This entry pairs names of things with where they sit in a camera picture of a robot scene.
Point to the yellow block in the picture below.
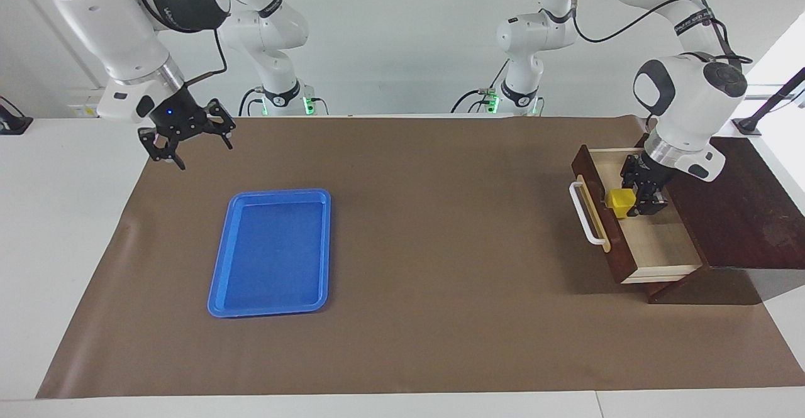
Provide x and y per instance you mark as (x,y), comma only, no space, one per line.
(619,203)

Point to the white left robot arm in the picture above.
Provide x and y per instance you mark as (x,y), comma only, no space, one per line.
(685,104)

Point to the brown table mat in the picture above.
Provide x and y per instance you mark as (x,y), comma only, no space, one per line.
(409,267)

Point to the blue plastic tray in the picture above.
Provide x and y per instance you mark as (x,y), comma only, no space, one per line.
(270,261)

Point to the dark wooden drawer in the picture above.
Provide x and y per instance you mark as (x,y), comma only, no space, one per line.
(654,242)

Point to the black camera stand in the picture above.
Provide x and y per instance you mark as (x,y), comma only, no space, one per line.
(770,100)

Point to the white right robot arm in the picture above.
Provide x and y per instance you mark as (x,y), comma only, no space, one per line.
(107,22)

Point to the black clamp mount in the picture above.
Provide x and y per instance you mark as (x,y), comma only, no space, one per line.
(12,122)

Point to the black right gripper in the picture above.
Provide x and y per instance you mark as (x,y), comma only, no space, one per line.
(173,116)

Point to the white wall socket strip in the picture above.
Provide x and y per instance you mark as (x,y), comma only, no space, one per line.
(85,110)

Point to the dark wooden cabinet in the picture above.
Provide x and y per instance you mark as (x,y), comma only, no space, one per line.
(755,217)

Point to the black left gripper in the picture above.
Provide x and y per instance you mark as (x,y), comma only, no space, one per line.
(644,170)

